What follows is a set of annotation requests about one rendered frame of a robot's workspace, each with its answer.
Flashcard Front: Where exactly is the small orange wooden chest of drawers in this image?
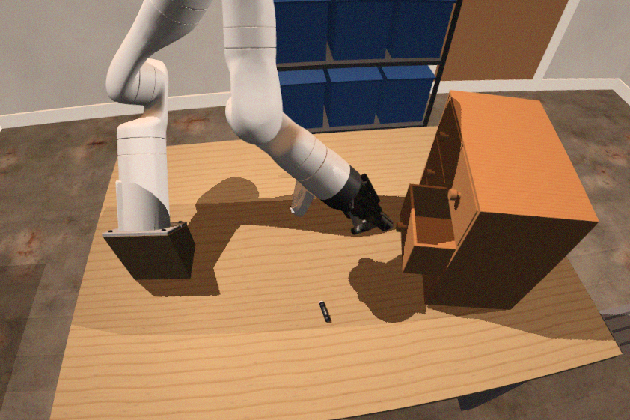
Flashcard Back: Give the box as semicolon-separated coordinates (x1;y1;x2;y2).
423;90;599;310

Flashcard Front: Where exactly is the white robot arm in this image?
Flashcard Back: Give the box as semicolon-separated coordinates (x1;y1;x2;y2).
105;0;350;231

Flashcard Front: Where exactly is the black aaa battery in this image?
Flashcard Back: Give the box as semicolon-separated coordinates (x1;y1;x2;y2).
319;301;330;323

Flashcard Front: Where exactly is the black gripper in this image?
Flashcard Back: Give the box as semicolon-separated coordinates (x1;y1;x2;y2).
320;165;393;235

